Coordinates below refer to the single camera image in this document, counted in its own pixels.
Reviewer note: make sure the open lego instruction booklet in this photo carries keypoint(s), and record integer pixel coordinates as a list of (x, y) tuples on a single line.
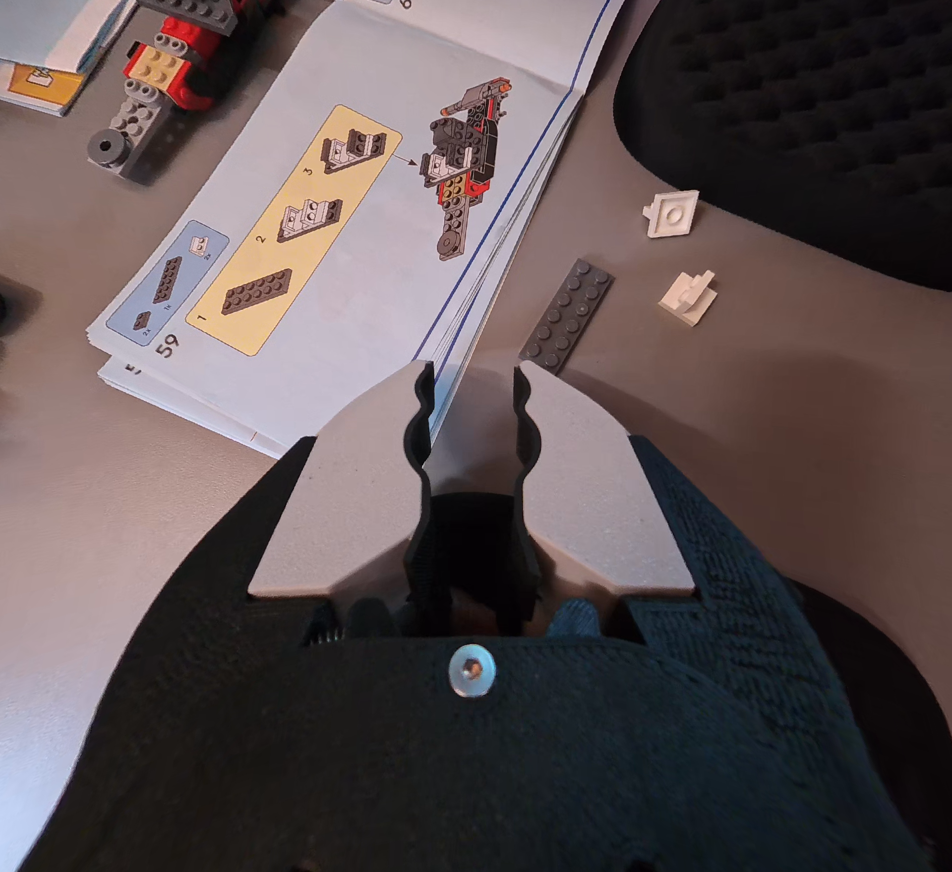
[(357, 143)]

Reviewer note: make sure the red and grey lego vehicle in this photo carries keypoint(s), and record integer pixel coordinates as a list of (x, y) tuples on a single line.
[(186, 46)]

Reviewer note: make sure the dark grey lego plate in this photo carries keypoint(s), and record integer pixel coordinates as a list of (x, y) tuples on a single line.
[(567, 314)]

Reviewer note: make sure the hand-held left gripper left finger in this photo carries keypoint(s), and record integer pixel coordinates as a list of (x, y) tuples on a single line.
[(349, 507)]

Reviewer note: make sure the white square lego tile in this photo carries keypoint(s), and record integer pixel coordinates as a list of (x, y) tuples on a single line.
[(673, 212)]

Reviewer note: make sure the black dimpled foam pad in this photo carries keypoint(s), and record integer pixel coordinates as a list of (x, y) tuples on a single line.
[(803, 84)]

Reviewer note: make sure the yellow instruction booklet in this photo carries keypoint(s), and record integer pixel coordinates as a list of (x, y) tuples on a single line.
[(37, 87)]

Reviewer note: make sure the white lego bracket piece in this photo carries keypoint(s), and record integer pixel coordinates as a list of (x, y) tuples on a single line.
[(688, 299)]

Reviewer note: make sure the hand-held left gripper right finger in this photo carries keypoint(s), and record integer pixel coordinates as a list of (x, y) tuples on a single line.
[(595, 493)]

